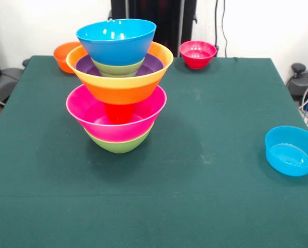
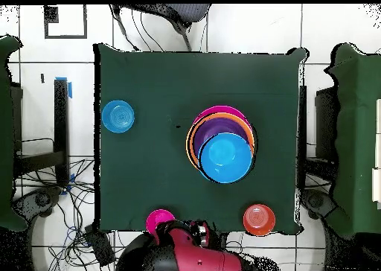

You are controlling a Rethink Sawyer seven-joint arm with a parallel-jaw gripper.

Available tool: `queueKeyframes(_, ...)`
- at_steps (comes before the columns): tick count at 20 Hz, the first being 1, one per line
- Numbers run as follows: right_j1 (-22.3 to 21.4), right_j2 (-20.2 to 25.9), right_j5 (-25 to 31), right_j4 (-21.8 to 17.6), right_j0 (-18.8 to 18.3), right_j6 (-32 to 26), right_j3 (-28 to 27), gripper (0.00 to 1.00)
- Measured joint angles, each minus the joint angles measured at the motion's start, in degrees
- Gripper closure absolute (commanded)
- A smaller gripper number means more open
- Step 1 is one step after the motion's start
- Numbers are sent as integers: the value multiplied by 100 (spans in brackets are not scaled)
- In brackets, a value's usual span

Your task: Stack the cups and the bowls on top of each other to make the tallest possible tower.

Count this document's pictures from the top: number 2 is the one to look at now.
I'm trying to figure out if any green cloth side table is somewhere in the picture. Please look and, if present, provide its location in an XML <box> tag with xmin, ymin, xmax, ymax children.
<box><xmin>0</xmin><ymin>35</ymin><xmax>28</xmax><ymax>232</ymax></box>
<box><xmin>324</xmin><ymin>42</ymin><xmax>381</xmax><ymax>239</ymax></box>

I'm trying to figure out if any small orange bowl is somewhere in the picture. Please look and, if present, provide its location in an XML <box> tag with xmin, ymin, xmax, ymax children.
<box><xmin>243</xmin><ymin>203</ymin><xmax>277</xmax><ymax>237</ymax></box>

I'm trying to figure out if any large blue bowl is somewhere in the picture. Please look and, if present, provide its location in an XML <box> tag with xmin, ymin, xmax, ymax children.
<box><xmin>197</xmin><ymin>132</ymin><xmax>254</xmax><ymax>185</ymax></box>

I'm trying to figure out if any black table frame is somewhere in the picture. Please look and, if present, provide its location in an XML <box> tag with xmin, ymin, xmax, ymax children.
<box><xmin>13</xmin><ymin>79</ymin><xmax>70</xmax><ymax>188</ymax></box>
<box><xmin>297</xmin><ymin>85</ymin><xmax>308</xmax><ymax>188</ymax></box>

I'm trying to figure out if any grey office chair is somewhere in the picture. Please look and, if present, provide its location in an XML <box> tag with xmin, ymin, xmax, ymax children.
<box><xmin>111</xmin><ymin>4</ymin><xmax>212</xmax><ymax>51</ymax></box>

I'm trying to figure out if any small pink bowl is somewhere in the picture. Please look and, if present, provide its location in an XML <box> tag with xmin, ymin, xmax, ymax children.
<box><xmin>145</xmin><ymin>208</ymin><xmax>176</xmax><ymax>237</ymax></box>

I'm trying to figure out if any blue tape strip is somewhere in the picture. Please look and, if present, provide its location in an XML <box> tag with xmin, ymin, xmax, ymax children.
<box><xmin>54</xmin><ymin>76</ymin><xmax>73</xmax><ymax>99</ymax></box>

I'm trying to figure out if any small blue bowl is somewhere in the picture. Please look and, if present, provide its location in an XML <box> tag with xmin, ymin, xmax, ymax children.
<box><xmin>101</xmin><ymin>100</ymin><xmax>135</xmax><ymax>134</ymax></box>

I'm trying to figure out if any large pink bowl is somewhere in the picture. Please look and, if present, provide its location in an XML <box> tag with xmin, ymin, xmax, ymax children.
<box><xmin>192</xmin><ymin>104</ymin><xmax>252</xmax><ymax>129</ymax></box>

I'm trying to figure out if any black power box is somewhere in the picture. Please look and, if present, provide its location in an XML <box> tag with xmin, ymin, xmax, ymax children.
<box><xmin>83</xmin><ymin>224</ymin><xmax>116</xmax><ymax>267</ymax></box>

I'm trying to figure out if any dark green tablecloth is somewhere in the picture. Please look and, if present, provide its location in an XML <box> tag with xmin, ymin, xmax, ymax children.
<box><xmin>93</xmin><ymin>42</ymin><xmax>307</xmax><ymax>235</ymax></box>

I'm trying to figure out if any large orange bowl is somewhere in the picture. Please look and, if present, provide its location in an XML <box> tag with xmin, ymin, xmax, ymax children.
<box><xmin>185</xmin><ymin>112</ymin><xmax>256</xmax><ymax>170</ymax></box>

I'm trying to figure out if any grey pedestal foot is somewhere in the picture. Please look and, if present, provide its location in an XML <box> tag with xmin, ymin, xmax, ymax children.
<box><xmin>300</xmin><ymin>188</ymin><xmax>339</xmax><ymax>220</ymax></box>
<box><xmin>11</xmin><ymin>186</ymin><xmax>63</xmax><ymax>218</ymax></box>

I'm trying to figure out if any tangle of floor cables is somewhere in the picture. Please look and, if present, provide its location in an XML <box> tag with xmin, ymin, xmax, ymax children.
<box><xmin>14</xmin><ymin>157</ymin><xmax>144</xmax><ymax>271</ymax></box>

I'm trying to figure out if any purple bowl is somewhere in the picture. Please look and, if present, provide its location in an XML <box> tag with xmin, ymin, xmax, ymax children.
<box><xmin>192</xmin><ymin>117</ymin><xmax>250</xmax><ymax>159</ymax></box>

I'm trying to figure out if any black cable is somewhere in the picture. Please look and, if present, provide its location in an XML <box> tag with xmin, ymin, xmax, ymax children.
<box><xmin>109</xmin><ymin>4</ymin><xmax>140</xmax><ymax>51</ymax></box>

